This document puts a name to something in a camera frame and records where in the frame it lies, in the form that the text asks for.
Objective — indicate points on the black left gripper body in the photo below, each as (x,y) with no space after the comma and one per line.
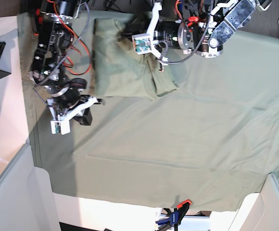
(175,35)

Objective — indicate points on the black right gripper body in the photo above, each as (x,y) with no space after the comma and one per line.
(66,96)

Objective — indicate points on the light green T-shirt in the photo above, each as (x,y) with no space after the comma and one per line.
(119,71)

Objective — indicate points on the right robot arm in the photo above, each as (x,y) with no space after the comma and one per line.
(51,62)

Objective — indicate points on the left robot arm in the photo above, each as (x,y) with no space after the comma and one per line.
(201,27)

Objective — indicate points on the orange black clamp left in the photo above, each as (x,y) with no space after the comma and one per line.
(36,20)

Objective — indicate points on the green table cloth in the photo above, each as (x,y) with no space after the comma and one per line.
(213,140)

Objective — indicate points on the orange blue clamp bottom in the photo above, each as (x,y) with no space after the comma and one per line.
(174,217)

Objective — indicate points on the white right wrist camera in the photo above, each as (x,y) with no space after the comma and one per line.
(61,125)

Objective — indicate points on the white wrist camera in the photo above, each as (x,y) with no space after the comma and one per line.
(145,43)
(61,125)

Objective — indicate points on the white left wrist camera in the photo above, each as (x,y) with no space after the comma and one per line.
(145,43)

